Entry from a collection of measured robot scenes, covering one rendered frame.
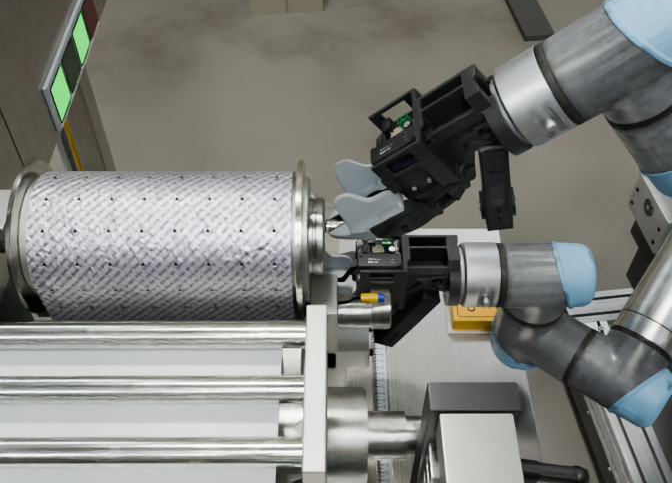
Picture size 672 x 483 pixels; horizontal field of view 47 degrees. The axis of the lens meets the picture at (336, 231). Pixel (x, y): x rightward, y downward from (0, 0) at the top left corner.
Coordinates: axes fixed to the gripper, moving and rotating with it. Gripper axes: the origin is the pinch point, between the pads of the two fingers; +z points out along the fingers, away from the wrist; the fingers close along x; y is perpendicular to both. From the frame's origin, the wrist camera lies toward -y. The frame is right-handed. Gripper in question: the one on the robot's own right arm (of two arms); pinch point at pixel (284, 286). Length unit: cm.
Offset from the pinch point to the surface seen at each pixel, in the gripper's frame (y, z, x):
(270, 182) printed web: 22.2, 0.0, 4.9
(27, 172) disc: 22.6, 22.4, 3.9
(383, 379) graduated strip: -18.9, -12.4, 1.5
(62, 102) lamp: 8.5, 29.3, -23.4
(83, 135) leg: -40, 49, -71
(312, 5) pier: -106, 3, -226
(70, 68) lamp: 9.6, 29.3, -29.2
